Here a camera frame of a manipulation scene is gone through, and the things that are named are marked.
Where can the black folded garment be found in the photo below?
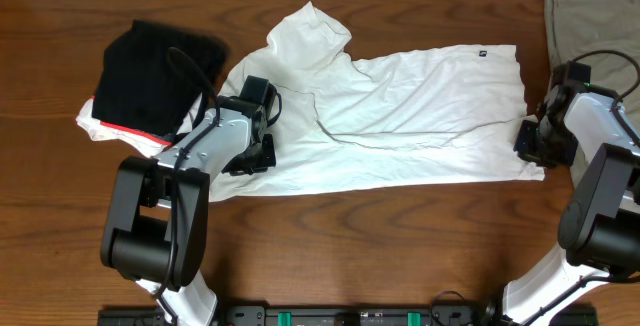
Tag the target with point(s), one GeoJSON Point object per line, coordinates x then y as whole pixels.
{"type": "Point", "coordinates": [154, 75]}

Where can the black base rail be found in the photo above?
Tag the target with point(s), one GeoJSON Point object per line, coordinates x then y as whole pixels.
{"type": "Point", "coordinates": [260, 316]}

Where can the white printed t-shirt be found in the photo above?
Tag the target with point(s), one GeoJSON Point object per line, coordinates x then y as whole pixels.
{"type": "Point", "coordinates": [436, 116]}

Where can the white folded garment red trim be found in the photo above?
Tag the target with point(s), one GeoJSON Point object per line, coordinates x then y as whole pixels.
{"type": "Point", "coordinates": [148, 144]}

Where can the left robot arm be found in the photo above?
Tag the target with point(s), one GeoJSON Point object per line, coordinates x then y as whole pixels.
{"type": "Point", "coordinates": [155, 233]}

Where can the olive grey garment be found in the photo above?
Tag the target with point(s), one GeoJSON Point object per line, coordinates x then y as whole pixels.
{"type": "Point", "coordinates": [575, 27]}

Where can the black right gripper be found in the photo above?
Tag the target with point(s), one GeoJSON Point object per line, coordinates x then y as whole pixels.
{"type": "Point", "coordinates": [527, 152]}

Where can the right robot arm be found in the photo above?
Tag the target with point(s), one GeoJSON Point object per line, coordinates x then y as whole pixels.
{"type": "Point", "coordinates": [597, 240]}

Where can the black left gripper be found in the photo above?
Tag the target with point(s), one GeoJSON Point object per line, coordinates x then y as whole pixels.
{"type": "Point", "coordinates": [260, 156]}

